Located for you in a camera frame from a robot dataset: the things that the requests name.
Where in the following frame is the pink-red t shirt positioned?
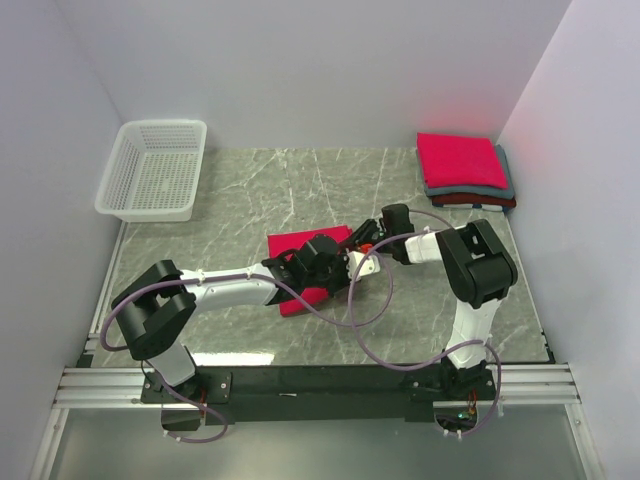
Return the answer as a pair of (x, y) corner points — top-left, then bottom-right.
(267, 225), (352, 317)

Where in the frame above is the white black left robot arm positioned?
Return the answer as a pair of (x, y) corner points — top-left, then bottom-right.
(109, 234), (351, 402)

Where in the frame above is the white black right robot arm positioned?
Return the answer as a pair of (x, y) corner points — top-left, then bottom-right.
(341, 204), (518, 399)

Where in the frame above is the folded blue white t shirt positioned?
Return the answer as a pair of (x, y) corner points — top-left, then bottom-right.
(472, 203), (504, 212)

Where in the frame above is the folded dark red t shirt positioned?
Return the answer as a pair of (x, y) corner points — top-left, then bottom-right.
(431, 193), (517, 213)

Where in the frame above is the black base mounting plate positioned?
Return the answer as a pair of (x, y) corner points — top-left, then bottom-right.
(139, 363), (501, 431)

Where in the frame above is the white plastic basket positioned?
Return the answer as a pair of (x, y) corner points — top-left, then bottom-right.
(94, 119), (207, 223)

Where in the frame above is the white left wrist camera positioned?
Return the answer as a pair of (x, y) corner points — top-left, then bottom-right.
(347, 244), (382, 282)

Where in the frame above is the aluminium frame rail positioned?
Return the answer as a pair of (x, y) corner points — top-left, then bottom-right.
(53, 364), (580, 409)

